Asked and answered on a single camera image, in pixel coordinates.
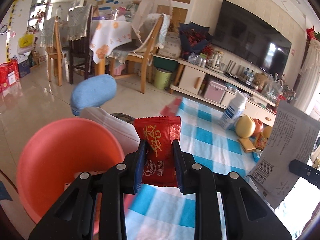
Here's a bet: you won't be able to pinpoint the upright white milk bottle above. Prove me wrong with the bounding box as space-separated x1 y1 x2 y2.
219 92 247 129

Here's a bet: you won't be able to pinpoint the yellow colourful snack bag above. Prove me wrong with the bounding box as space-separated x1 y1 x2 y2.
254 132 268 151

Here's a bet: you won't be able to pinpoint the brown biscuit packet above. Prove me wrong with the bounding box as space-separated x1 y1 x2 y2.
238 138 256 153

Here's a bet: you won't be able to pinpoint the blue cushioned stool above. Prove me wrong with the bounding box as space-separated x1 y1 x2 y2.
70 74 117 116

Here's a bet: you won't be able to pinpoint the white printed paper sheet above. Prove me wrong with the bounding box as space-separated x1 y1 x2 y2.
249 101 319 209

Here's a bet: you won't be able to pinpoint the patterned floor mat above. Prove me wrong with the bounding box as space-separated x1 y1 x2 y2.
111 113 135 124

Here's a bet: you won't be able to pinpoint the dining table with cloth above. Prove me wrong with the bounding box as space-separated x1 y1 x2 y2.
89 20 135 76

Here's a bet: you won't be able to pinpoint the red snack packet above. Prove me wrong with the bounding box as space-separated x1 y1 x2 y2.
133 116 181 187

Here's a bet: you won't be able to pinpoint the dark flower bouquet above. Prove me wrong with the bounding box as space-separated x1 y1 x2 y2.
178 22 212 60

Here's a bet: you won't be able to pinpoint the red apple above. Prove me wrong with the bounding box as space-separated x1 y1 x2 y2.
252 118 264 137

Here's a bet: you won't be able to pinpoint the white TV cabinet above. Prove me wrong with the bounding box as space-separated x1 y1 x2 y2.
169 59 276 126

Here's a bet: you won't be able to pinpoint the pink storage box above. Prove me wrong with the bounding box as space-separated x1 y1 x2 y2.
203 80 226 103

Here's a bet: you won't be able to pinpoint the dark wooden chair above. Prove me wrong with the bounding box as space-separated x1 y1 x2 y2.
67 4 93 85

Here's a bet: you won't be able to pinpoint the light wooden chair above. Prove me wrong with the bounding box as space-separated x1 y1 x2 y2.
40 16 67 87

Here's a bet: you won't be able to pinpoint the red gift boxes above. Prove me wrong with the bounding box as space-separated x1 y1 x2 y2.
0 59 20 92

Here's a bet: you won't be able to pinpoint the black television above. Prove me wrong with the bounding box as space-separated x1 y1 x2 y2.
212 0 291 76

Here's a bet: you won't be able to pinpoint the yellow pear right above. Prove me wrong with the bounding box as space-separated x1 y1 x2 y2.
262 126 272 140

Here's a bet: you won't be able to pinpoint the blue checkered tablecloth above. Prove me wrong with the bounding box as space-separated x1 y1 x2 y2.
125 98 256 239

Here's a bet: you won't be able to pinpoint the wooden chair with cover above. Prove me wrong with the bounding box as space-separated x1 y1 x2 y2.
108 0 173 93

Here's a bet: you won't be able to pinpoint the green trash bin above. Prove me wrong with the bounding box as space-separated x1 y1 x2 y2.
153 68 172 90

